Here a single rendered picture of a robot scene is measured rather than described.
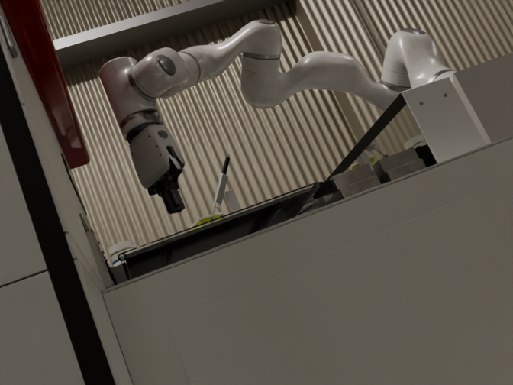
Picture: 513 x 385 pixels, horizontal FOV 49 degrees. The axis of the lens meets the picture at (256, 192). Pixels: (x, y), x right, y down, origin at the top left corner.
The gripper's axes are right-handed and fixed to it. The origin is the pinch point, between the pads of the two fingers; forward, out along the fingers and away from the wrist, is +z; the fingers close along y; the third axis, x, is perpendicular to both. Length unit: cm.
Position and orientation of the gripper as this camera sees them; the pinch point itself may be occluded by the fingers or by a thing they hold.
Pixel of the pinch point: (173, 202)
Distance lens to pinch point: 109.9
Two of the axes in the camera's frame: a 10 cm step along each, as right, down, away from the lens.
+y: -6.3, 4.5, 6.3
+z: 4.0, 8.9, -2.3
